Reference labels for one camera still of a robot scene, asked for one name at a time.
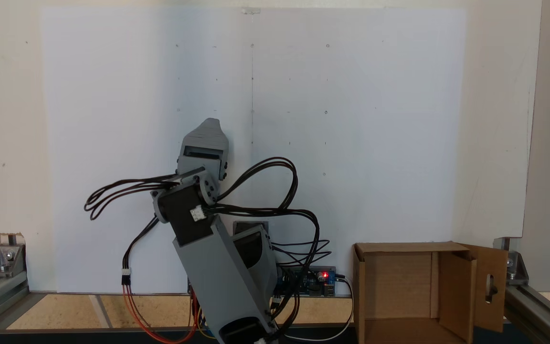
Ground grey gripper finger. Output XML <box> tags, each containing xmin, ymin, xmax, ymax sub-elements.
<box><xmin>182</xmin><ymin>118</ymin><xmax>230</xmax><ymax>151</ymax></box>

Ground blue circuit board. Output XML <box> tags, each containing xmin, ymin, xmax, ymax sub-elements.
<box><xmin>277</xmin><ymin>266</ymin><xmax>338</xmax><ymax>298</ymax></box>

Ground white paper sheet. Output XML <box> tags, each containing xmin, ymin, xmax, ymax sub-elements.
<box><xmin>40</xmin><ymin>7</ymin><xmax>466</xmax><ymax>294</ymax></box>

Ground brown cardboard box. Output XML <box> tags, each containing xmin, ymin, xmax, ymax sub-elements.
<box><xmin>352</xmin><ymin>241</ymin><xmax>509</xmax><ymax>344</ymax></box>

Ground black gripper motor cable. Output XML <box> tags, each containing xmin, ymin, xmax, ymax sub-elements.
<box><xmin>84</xmin><ymin>174</ymin><xmax>181</xmax><ymax>221</ymax></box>

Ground black cable bundle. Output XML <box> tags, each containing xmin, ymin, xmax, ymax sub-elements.
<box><xmin>215</xmin><ymin>157</ymin><xmax>334</xmax><ymax>336</ymax></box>

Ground black cable with white connector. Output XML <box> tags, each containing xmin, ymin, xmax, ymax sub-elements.
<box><xmin>122</xmin><ymin>216</ymin><xmax>160</xmax><ymax>286</ymax></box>

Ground coloured jumper wires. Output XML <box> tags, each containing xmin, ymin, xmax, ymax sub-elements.
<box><xmin>190</xmin><ymin>294</ymin><xmax>210</xmax><ymax>338</ymax></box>

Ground orange and red wires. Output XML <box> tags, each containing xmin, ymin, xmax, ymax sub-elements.
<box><xmin>122</xmin><ymin>284</ymin><xmax>200</xmax><ymax>344</ymax></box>

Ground metal corner bracket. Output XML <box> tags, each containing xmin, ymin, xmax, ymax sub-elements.
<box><xmin>494</xmin><ymin>237</ymin><xmax>530</xmax><ymax>286</ymax></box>
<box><xmin>0</xmin><ymin>244</ymin><xmax>26</xmax><ymax>278</ymax></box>

